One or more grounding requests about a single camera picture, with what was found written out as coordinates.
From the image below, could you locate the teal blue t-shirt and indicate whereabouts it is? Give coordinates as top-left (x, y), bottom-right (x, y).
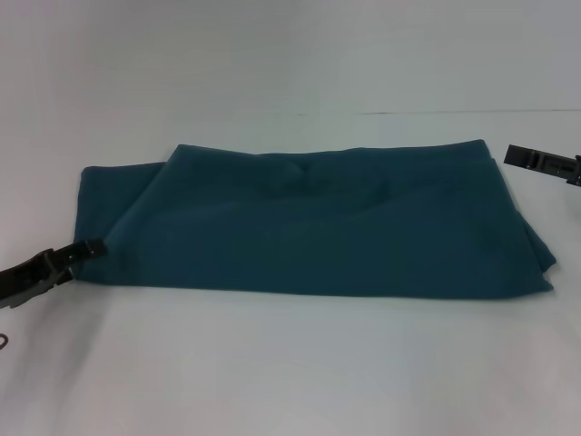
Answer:
top-left (77, 138), bottom-right (558, 301)

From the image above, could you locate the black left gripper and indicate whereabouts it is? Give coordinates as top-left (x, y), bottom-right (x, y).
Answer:
top-left (0, 238), bottom-right (109, 311)

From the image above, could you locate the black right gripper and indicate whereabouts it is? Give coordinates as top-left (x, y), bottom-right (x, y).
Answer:
top-left (503, 144), bottom-right (581, 188)

